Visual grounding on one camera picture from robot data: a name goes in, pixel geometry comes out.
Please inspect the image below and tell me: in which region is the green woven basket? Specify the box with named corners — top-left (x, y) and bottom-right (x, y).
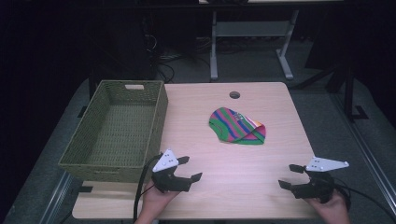
top-left (58, 79), bottom-right (169, 184)

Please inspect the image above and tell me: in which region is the grey metal desk frame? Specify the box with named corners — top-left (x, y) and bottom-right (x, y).
top-left (209, 8), bottom-right (300, 81)

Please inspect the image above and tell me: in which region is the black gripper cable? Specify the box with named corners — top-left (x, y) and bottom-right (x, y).
top-left (333, 182), bottom-right (396, 220)
top-left (133, 153), bottom-right (163, 224)

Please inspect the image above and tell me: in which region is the black metal stand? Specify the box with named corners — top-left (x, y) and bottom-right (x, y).
top-left (292, 60), bottom-right (370, 123)

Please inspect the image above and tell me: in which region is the tangle of floor cables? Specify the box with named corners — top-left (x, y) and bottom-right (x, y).
top-left (142, 17), bottom-right (213, 84)

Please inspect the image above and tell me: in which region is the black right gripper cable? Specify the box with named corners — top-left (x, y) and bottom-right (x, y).
top-left (333, 182), bottom-right (396, 220)

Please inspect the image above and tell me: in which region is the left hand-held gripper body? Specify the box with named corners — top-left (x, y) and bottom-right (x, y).
top-left (150, 148), bottom-right (193, 193)

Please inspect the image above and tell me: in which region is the person's right hand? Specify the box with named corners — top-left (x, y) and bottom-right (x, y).
top-left (305, 189), bottom-right (352, 224)

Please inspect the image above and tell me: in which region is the striped colourful sock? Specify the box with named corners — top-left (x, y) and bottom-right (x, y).
top-left (208, 106), bottom-right (267, 146)

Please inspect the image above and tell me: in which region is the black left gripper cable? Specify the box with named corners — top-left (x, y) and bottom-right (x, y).
top-left (133, 153), bottom-right (163, 224)

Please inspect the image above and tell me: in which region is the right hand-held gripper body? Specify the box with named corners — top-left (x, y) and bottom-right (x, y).
top-left (290, 156), bottom-right (350, 205)

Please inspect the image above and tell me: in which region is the metal floor rail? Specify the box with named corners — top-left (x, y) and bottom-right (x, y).
top-left (329, 91), bottom-right (396, 217)
top-left (38, 170), bottom-right (75, 224)

